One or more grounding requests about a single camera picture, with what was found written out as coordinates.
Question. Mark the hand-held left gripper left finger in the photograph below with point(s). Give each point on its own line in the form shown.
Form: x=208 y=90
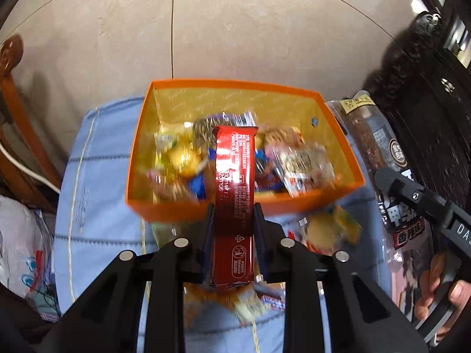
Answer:
x=208 y=242

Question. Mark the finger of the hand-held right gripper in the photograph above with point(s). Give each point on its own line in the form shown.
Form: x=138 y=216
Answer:
x=412 y=195

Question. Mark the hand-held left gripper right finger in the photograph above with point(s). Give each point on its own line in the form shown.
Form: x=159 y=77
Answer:
x=260 y=242

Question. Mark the orange cardboard box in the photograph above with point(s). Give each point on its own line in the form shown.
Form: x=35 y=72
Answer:
x=184 y=211

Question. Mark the red snack packet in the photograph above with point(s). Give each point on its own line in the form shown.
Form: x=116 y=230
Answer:
x=235 y=191

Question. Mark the long brown bread packet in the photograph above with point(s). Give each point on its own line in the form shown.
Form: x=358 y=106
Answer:
x=368 y=136

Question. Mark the person's right hand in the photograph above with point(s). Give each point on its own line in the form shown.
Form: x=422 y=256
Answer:
x=432 y=283

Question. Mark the blue cookie packet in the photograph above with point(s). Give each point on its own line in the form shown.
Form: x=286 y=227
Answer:
x=198 y=185

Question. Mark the yellow bread packet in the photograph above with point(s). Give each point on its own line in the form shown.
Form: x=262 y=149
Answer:
x=331 y=228

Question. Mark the yellow cake packet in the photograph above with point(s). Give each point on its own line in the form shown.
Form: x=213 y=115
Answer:
x=182 y=160

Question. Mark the red white cracker packet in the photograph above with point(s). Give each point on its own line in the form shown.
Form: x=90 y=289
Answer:
x=305 y=163

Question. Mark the lime green snack packet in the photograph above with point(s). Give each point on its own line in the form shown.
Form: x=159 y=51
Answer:
x=163 y=147

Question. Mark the sunflower seed packet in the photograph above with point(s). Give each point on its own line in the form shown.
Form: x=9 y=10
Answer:
x=202 y=129

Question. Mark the blue checked bed sheet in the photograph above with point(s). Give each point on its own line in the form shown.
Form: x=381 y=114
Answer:
x=103 y=191

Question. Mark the blue white snack packet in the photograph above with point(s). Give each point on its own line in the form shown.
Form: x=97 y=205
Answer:
x=237 y=118

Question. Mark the white plastic bag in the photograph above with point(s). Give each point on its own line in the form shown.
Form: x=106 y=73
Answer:
x=22 y=242

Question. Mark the carved brown wooden chair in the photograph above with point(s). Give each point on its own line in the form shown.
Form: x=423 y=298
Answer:
x=22 y=136

